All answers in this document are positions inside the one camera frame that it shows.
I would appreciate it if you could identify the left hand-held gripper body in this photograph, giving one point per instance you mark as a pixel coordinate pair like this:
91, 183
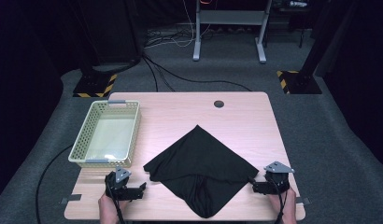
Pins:
111, 186

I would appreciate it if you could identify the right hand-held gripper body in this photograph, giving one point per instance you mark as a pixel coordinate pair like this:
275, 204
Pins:
278, 182

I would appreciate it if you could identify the black t-shirt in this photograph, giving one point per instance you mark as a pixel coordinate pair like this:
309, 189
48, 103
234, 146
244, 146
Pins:
200, 161

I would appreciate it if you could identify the person's left hand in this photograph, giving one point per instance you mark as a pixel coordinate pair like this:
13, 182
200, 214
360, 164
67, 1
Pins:
107, 205

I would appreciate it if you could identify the person's right hand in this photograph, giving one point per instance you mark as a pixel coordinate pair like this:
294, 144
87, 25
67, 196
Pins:
287, 202

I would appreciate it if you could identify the grey tape strip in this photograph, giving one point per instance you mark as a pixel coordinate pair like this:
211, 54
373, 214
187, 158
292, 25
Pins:
71, 198
304, 201

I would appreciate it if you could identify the cream perforated plastic basket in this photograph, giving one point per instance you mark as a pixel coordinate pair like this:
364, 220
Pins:
110, 140

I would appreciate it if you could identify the black stand with striped base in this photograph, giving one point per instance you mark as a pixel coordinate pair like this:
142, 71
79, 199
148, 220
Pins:
94, 85
300, 82

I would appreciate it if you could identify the grey metal desk frame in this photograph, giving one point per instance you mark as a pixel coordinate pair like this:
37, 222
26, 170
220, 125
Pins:
230, 17

